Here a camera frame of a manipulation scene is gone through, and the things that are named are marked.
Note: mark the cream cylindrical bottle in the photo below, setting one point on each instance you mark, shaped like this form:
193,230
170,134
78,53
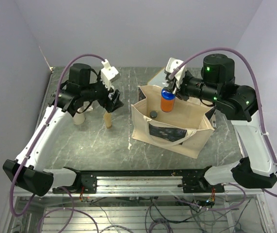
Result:
79,117

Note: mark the orange blue spray bottle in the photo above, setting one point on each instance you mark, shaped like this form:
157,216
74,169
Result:
167,100

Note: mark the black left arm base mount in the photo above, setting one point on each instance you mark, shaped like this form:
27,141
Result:
80,184

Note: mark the beige squeeze tube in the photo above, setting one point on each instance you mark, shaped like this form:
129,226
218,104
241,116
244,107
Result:
107,117

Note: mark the clear bottle with dark cap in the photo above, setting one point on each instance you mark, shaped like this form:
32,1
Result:
153,114

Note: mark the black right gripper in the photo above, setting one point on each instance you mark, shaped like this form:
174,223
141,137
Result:
180,92

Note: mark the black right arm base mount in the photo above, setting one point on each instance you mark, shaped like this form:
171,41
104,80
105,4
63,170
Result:
193,181

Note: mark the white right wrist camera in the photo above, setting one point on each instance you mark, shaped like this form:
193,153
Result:
174,71

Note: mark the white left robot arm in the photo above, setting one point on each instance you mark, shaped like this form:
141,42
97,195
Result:
27,170

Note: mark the aluminium front frame rail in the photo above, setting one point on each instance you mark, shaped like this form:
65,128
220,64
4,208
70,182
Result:
142,186

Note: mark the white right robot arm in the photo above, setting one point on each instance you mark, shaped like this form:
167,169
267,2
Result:
239,104

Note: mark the cream canvas tote bag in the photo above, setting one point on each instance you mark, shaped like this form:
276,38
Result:
184,130

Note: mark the yellow-framed small whiteboard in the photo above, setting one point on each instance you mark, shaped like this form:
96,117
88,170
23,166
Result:
158,79

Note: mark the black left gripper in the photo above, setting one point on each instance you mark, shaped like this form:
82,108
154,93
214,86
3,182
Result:
106,102

